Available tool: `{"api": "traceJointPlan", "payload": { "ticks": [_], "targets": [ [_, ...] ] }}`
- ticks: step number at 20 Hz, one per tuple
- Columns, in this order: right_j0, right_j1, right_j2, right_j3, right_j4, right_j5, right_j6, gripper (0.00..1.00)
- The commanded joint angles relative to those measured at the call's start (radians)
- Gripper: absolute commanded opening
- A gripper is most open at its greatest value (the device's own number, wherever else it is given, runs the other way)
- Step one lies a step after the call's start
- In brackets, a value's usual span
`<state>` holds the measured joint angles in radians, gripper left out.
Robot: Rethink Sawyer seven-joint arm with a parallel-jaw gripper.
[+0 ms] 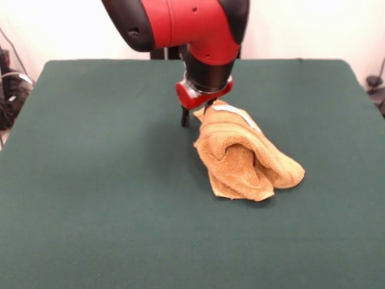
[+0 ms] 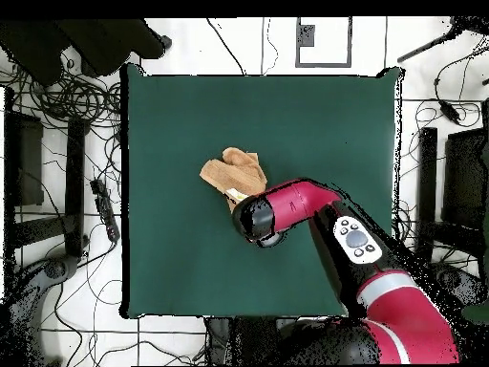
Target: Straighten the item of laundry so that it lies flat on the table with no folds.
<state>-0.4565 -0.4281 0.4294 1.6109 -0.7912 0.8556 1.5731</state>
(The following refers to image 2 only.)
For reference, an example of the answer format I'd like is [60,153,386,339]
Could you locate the black flat box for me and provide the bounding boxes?
[442,127,489,230]
[4,110,45,207]

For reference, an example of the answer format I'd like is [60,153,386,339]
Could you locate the small grey box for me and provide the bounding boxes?
[297,23,317,48]

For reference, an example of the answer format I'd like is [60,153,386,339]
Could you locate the grey stand foot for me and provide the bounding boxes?
[435,262,484,305]
[7,253,80,307]

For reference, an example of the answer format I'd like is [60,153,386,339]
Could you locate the black power strip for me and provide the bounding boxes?
[90,178,121,243]

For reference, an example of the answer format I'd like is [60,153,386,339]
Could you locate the dark green table cloth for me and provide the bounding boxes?
[119,62,405,320]

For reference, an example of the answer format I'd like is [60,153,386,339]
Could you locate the grey square frame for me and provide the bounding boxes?
[294,16,353,69]

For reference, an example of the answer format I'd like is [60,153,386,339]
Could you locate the black tripod leg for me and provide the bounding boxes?
[396,16,489,64]

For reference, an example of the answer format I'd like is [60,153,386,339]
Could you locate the black power adapter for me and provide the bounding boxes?
[438,100,461,124]

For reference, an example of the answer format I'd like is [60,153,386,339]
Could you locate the black office chair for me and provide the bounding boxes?
[0,18,173,86]

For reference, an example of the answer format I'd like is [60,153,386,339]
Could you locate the tan terry towel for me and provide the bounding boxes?
[199,146,268,213]

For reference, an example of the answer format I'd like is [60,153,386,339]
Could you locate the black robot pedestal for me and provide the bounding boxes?
[205,316,282,366]

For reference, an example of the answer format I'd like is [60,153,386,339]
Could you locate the black stand frame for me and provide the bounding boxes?
[11,116,91,261]
[415,126,486,265]

